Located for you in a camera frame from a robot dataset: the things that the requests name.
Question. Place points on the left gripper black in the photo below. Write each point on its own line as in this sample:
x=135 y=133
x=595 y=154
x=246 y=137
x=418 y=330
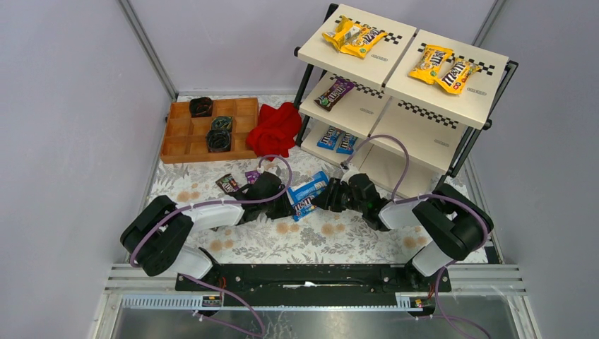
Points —
x=282 y=205

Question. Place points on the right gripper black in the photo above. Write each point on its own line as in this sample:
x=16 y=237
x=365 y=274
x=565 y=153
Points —
x=330 y=195

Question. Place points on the light blue candy bag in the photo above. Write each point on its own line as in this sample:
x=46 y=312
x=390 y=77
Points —
x=315 y=185

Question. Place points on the blue M&M bag moved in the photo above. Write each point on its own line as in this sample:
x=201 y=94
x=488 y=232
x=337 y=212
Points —
x=347 y=143

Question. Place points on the yellow candy bag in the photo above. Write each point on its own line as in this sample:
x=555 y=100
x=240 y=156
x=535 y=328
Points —
x=345 y=32
x=454 y=80
x=430 y=63

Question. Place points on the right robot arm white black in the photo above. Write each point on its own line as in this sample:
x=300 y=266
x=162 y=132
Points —
x=455 y=224

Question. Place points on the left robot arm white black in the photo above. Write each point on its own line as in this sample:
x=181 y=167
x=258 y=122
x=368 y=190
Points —
x=156 y=239

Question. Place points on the purple candy bag right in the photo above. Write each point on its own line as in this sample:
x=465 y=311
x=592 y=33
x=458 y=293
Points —
x=252 y=176

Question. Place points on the purple candy bag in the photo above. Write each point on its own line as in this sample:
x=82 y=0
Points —
x=252 y=176
x=227 y=184

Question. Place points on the purple candy bag left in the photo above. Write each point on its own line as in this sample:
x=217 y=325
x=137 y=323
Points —
x=227 y=184

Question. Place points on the blue M&M bag bottom shelf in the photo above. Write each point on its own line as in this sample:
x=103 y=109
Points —
x=329 y=139

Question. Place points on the brown M&M bag on shelf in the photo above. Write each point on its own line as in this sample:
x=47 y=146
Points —
x=334 y=94

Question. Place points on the cream three-tier shelf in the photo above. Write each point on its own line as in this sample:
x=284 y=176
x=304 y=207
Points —
x=417 y=134

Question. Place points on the yellow M&M bag on shelf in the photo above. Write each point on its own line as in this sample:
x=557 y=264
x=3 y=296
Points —
x=363 y=43

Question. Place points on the floral tablecloth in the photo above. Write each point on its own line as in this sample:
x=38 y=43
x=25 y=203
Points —
x=319 y=237

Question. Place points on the red cloth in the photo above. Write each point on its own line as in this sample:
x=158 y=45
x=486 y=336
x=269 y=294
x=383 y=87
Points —
x=276 y=130

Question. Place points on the dark rolled tie lower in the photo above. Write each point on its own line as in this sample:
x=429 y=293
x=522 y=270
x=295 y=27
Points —
x=219 y=140

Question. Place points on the dark rolled tie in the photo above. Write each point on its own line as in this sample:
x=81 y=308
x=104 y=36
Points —
x=219 y=140
x=201 y=107

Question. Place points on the green rolled tie middle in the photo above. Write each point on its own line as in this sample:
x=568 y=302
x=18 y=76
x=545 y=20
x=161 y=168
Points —
x=224 y=123

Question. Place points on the wooden compartment tray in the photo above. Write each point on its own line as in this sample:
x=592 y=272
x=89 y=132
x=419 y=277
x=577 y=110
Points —
x=185 y=138

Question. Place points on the dark rolled tie top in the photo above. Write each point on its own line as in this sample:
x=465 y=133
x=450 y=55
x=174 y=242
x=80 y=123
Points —
x=201 y=107

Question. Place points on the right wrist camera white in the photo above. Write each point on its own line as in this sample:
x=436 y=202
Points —
x=349 y=170

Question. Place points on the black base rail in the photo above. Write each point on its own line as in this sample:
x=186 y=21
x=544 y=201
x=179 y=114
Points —
x=317 y=285

